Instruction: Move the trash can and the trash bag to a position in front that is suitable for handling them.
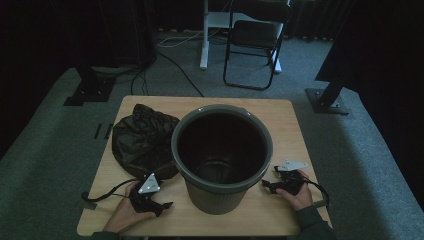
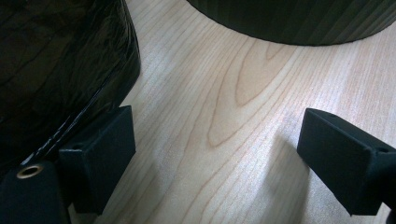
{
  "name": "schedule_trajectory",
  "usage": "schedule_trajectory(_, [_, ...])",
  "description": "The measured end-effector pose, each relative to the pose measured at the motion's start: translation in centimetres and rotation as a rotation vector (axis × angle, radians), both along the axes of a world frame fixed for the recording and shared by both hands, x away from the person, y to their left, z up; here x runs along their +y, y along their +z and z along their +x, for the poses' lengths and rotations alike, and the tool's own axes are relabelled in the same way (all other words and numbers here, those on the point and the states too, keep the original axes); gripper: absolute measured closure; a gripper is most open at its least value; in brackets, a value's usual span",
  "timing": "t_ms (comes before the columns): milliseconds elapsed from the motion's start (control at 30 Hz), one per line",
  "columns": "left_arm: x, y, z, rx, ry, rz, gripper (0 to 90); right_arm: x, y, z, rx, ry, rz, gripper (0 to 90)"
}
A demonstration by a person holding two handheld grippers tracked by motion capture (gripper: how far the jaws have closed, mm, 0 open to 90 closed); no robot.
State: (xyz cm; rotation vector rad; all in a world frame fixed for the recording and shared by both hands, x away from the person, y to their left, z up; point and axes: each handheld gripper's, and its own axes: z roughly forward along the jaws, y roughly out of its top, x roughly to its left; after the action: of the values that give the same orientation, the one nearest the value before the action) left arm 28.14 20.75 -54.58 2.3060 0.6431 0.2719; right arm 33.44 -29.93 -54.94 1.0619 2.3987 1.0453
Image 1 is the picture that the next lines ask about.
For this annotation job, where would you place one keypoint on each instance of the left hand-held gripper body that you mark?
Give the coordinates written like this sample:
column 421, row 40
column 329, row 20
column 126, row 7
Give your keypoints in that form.
column 148, row 185

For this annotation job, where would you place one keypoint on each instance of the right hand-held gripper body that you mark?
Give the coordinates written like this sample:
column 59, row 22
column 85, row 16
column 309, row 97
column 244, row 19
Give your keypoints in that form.
column 290, row 178

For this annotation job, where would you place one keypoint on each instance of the black trash bag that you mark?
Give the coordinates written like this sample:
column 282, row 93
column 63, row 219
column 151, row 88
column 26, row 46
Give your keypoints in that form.
column 143, row 141

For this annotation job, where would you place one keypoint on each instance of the grey trash bin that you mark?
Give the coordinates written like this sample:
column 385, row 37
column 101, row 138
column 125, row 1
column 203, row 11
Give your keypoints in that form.
column 220, row 196

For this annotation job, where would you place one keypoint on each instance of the person's right hand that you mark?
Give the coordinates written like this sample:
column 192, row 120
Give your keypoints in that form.
column 300, row 198

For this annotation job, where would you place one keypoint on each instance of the person's left hand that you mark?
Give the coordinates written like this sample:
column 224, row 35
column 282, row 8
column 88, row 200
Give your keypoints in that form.
column 124, row 213

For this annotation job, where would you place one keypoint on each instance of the grey tape piece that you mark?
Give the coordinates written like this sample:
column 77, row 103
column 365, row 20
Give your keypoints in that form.
column 320, row 203
column 89, row 205

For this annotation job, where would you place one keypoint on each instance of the black floor tape strip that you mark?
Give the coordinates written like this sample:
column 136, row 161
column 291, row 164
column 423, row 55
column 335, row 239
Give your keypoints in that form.
column 97, row 131
column 108, row 131

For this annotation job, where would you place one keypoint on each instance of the black metal stand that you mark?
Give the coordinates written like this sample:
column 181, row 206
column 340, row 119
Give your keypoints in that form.
column 90, row 90
column 328, row 100

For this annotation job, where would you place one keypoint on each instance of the black folding chair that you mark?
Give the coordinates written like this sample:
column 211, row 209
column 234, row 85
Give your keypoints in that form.
column 255, row 36

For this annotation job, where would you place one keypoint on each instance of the black curtain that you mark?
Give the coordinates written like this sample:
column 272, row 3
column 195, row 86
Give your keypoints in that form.
column 383, row 50

